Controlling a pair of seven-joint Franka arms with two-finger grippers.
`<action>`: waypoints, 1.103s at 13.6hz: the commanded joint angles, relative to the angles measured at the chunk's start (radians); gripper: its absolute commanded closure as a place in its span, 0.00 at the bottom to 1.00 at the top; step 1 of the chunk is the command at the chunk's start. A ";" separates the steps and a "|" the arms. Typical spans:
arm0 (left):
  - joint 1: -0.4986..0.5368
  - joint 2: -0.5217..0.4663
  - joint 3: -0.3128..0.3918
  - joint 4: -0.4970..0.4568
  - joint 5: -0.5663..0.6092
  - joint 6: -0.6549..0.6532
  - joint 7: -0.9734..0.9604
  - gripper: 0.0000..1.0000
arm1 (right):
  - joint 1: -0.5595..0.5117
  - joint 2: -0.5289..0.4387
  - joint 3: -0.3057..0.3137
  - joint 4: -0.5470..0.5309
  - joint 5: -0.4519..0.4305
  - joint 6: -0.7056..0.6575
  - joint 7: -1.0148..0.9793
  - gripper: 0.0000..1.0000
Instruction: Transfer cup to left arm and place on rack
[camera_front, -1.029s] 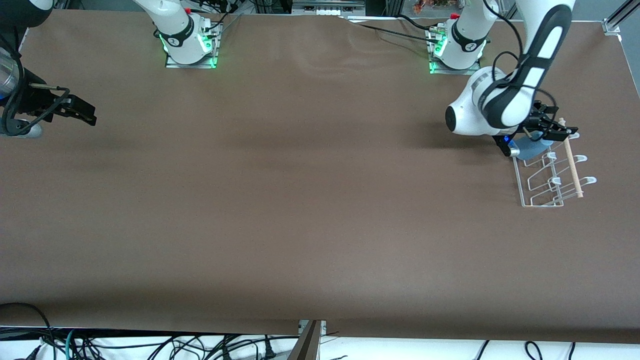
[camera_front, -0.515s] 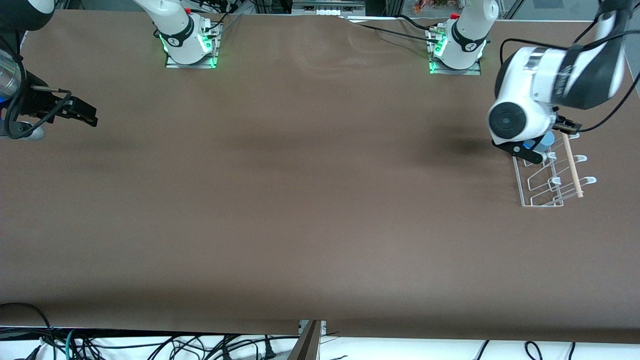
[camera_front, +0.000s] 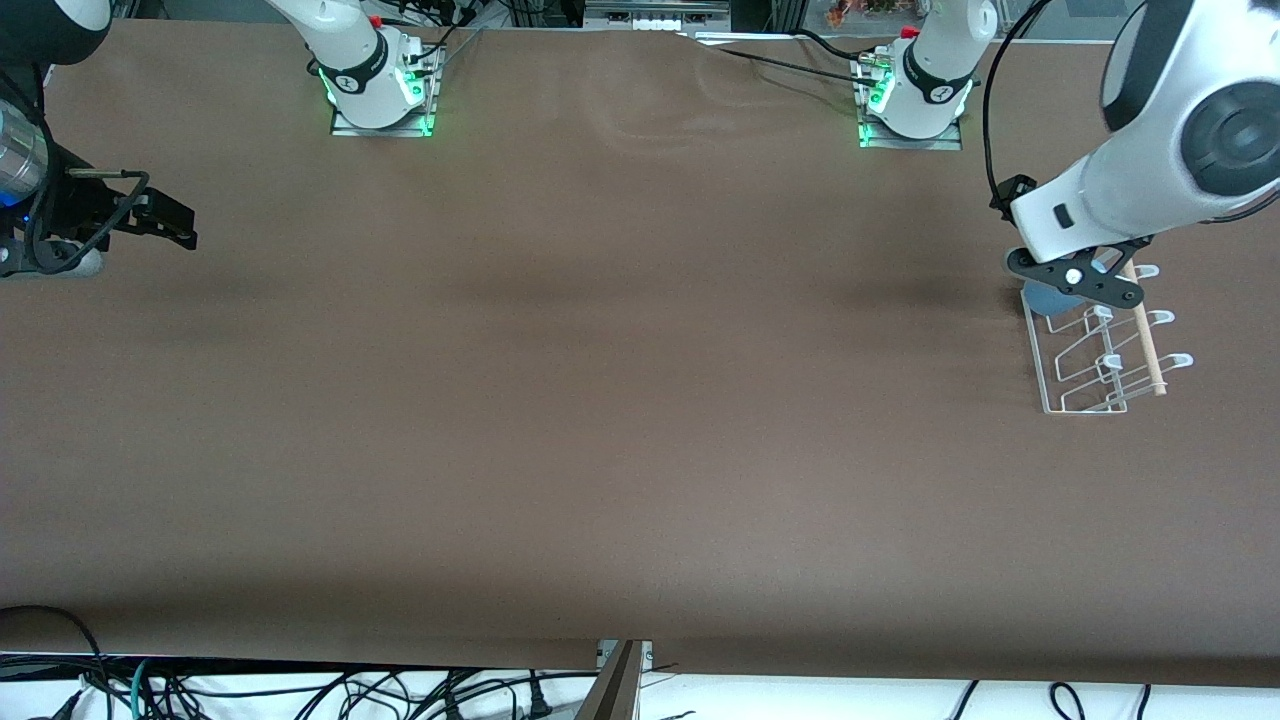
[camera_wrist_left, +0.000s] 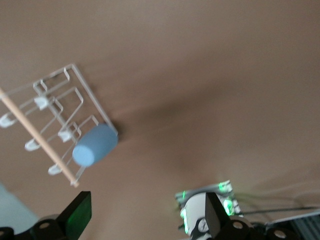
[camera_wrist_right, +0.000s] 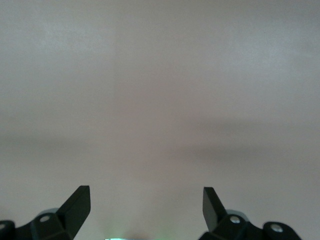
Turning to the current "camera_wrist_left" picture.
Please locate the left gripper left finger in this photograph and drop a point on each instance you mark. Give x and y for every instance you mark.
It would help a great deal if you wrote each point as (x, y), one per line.
(80, 212)

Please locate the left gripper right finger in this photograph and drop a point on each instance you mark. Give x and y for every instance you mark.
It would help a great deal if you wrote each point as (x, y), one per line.
(215, 215)

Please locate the blue plastic cup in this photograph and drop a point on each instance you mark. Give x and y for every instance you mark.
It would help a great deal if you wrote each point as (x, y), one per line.
(95, 145)

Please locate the brown table cover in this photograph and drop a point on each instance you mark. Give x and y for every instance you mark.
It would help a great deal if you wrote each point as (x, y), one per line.
(200, 75)

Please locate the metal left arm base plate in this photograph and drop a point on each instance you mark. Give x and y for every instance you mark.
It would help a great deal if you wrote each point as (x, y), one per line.
(195, 192)

